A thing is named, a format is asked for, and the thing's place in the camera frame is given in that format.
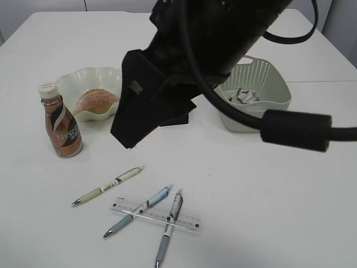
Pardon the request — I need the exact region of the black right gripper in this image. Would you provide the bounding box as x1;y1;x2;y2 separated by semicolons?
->
143;1;290;92

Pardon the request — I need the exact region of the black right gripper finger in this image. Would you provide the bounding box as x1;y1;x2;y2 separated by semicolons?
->
110;50;197;149

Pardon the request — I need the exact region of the golden bread loaf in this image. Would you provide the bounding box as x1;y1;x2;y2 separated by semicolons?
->
73;89;119;114

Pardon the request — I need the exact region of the small paper ball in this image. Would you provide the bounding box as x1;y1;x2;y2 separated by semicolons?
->
228;95;237;103

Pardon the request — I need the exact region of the paper with brown strip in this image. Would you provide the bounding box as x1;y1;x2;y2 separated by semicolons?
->
237;88;259;104

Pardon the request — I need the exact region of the brown Nescafe coffee bottle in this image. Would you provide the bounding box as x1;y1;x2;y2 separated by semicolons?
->
38;83;83;157

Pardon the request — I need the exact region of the clear plastic ruler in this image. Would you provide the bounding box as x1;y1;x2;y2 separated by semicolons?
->
111;197;202;232

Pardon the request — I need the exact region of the black mesh pen holder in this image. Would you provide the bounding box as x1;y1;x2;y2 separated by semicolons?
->
160;111;189;127

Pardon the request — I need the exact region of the pale green woven plastic basket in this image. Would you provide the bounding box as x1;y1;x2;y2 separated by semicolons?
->
215;55;291;118

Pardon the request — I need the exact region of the light blue ballpoint pen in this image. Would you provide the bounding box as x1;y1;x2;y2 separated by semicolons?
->
103;184;173;238

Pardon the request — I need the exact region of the cream white ballpoint pen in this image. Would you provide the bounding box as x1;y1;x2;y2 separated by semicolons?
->
71;166;144;207

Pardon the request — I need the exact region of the grey patterned ballpoint pen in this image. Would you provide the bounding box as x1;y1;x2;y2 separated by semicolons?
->
155;188;184;268

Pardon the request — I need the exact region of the pale green wavy glass bowl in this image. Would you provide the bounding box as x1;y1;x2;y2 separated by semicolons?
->
55;67;122;122

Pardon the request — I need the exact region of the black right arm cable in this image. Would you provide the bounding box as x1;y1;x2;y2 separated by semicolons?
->
178;0;357;153

